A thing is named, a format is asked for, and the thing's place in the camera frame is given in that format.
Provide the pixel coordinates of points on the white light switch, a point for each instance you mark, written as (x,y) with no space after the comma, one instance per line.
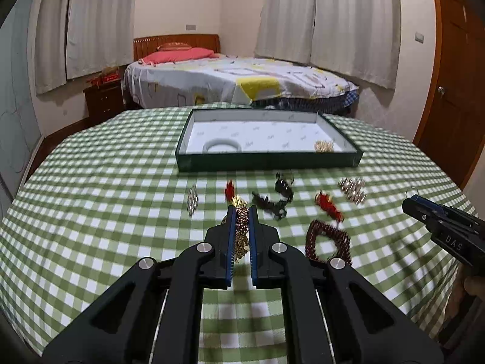
(418,37)

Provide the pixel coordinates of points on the green jewelry box tray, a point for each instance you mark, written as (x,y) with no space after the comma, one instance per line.
(265,161)

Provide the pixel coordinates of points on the red patterned pillow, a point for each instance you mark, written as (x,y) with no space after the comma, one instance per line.
(172,46)

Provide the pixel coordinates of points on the dark wooden nightstand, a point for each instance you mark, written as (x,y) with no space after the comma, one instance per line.
(104,102)

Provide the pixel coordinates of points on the person's right hand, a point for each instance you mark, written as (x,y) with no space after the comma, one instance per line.
(475,284)

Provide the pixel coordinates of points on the green checked tablecloth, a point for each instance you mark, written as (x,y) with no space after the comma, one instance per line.
(113,159)

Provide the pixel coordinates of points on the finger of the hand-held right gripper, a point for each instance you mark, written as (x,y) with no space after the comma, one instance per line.
(416,214)
(435,208)

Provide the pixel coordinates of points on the pearl and gold brooch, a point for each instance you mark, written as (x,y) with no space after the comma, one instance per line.
(352,189)

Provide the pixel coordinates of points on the printed white bedspread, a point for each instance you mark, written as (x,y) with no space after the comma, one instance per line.
(212,79)

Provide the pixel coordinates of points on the gold filigree jewelry piece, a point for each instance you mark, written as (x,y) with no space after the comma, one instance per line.
(324,146)

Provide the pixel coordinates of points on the silver rhinestone brooch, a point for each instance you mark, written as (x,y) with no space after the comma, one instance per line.
(193,201)

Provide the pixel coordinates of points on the frosted glass wardrobe door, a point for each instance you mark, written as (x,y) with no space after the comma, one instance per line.
(15,102)

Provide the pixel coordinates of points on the brown wooden door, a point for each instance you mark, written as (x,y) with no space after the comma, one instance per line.
(454,83)

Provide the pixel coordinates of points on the red and gold earring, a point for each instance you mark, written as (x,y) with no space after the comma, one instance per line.
(229,189)

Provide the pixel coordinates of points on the red boxes on nightstand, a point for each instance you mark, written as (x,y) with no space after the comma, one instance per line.
(104,77)

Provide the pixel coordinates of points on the pink pillow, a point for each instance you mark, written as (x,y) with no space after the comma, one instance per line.
(178,56)

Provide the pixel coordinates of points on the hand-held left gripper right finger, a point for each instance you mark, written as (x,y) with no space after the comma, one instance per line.
(253,265)

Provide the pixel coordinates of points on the wooden bed headboard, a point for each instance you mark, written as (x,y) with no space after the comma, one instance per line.
(151,43)

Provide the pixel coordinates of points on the narrow white curtain panel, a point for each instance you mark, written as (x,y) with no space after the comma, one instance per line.
(51,38)
(284,15)

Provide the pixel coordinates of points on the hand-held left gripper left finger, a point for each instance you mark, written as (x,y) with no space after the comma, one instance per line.
(229,269)

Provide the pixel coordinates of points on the white jade bangle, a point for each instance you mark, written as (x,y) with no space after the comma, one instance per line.
(206,145)

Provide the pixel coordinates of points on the red tassel ornament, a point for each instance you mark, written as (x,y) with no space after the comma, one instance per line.
(327,203)

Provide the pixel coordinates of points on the black hair clips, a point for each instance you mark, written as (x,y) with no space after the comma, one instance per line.
(265,200)

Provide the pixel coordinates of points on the wide white curtain panel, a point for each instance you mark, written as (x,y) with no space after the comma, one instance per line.
(102,22)
(356,26)

